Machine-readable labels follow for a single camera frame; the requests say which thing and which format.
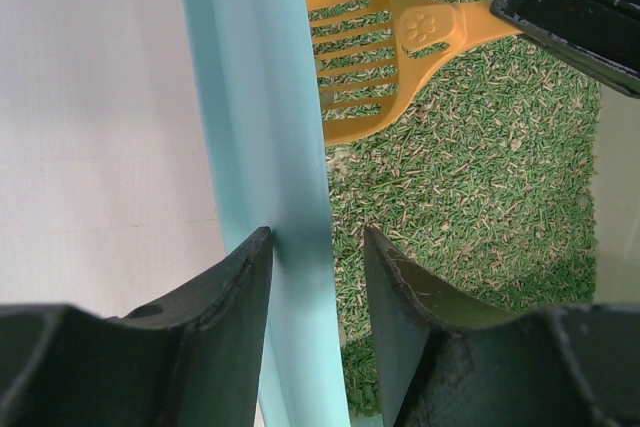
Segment green cat litter pellets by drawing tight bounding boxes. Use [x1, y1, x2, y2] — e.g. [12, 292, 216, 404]
[302, 0, 601, 418]

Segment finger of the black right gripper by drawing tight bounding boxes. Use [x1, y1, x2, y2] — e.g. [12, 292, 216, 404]
[490, 0, 639, 98]

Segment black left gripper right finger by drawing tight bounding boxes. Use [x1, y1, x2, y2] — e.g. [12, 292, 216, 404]
[364, 228, 639, 426]

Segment yellow slotted litter scoop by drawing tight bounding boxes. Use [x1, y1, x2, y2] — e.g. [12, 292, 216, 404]
[306, 0, 519, 145]

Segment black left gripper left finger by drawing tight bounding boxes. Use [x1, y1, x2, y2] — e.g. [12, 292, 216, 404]
[1, 227, 273, 426]

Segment teal plastic litter box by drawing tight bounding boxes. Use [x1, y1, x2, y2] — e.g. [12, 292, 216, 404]
[183, 0, 350, 426]

